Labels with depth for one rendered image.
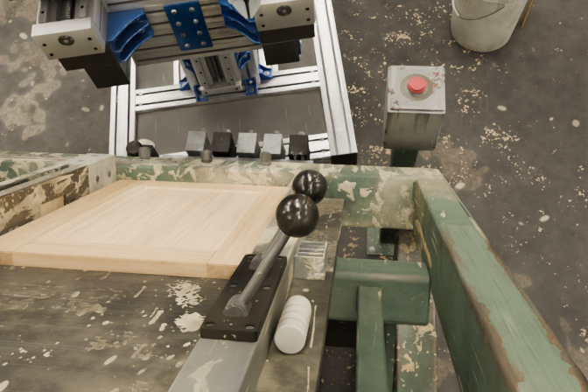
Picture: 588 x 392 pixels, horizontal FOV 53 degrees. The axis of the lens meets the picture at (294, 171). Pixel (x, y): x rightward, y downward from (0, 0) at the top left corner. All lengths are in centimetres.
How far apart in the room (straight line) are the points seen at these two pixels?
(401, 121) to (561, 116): 125
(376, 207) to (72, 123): 162
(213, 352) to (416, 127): 90
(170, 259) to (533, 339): 45
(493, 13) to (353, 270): 158
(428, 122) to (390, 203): 20
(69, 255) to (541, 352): 57
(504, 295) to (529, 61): 199
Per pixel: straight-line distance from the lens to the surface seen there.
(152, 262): 78
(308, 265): 76
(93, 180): 121
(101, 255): 81
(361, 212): 122
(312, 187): 61
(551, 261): 220
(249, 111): 212
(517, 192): 226
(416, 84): 128
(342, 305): 92
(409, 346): 123
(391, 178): 121
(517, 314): 59
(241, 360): 49
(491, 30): 243
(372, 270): 91
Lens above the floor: 200
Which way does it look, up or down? 64 degrees down
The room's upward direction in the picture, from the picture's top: 11 degrees counter-clockwise
